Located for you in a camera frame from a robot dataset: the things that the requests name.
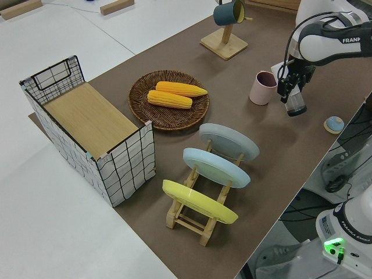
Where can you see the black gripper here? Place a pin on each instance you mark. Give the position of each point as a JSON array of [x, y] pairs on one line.
[[300, 68]]

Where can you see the clear drinking glass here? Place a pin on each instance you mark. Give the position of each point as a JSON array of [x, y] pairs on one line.
[[296, 104]]

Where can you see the pink mug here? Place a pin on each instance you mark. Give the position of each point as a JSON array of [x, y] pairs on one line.
[[260, 94]]

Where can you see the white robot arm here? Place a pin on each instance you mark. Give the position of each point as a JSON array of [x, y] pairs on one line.
[[319, 49]]

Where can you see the wooden mug rack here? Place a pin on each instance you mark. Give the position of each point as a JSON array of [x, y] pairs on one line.
[[225, 46]]

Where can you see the grey plate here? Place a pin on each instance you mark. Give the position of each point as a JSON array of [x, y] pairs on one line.
[[229, 142]]

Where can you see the brown table mat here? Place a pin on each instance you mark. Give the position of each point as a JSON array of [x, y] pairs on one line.
[[261, 174]]

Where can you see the dark blue mug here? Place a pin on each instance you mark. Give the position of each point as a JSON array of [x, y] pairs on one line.
[[225, 14]]

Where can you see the yellow corn cob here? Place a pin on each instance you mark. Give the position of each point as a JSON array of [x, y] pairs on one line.
[[186, 89], [170, 99]]

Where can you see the light blue plate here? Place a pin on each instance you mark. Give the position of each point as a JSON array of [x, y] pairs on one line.
[[216, 168]]

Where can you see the round wicker basket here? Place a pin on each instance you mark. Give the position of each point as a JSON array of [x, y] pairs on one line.
[[162, 119]]

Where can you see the yellow plate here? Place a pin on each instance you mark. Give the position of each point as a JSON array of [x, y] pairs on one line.
[[200, 205]]

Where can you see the wooden plate rack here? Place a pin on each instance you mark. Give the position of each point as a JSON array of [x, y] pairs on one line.
[[206, 235]]

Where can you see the light wooden block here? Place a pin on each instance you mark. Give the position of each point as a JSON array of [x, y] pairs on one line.
[[116, 7], [20, 10]]

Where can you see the wooden basket lid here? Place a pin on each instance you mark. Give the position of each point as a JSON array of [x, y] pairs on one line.
[[90, 119]]

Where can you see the white wrist mount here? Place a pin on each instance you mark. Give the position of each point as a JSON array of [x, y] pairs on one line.
[[277, 68]]

